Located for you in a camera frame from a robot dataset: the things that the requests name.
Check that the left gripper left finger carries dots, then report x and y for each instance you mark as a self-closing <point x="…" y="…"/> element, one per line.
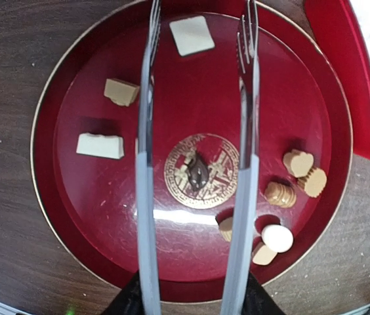
<point x="129" y="300"/>

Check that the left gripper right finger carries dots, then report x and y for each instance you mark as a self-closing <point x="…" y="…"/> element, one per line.
<point x="257" y="301"/>

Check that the tan cup chocolate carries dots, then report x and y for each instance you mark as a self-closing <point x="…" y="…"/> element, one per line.
<point x="225" y="228"/>

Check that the white trapezoid chocolate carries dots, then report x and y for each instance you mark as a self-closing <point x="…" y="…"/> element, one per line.
<point x="102" y="146"/>

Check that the white square chocolate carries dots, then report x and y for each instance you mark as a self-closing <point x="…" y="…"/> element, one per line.
<point x="191" y="35"/>

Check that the tan block chocolate lower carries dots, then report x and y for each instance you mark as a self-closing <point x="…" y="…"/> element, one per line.
<point x="262" y="255"/>

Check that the white oval chocolate lower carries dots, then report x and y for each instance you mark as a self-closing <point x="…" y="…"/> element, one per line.
<point x="277" y="237"/>

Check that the tan barrel chocolate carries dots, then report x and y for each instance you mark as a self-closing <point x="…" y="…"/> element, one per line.
<point x="280" y="195"/>

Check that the tan wedge chocolate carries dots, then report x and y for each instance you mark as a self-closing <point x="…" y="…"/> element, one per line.
<point x="121" y="92"/>

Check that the round red tray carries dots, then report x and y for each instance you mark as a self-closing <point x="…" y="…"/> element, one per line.
<point x="89" y="202"/>

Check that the red square tin box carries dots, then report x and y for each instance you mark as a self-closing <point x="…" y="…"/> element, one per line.
<point x="338" y="34"/>

